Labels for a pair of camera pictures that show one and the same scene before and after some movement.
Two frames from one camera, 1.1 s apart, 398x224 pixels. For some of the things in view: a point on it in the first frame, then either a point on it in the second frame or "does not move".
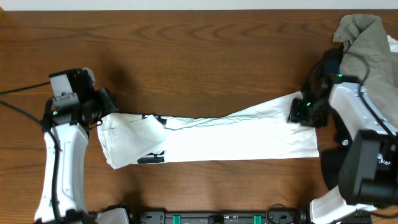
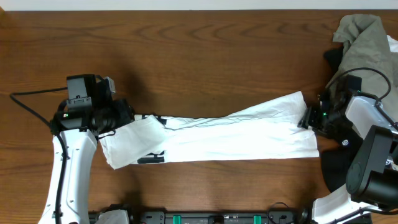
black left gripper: x=104 y=101 -> x=123 y=109
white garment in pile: x=393 y=44 does not move
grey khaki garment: x=369 y=56 does not move
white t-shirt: x=262 y=131 does not move
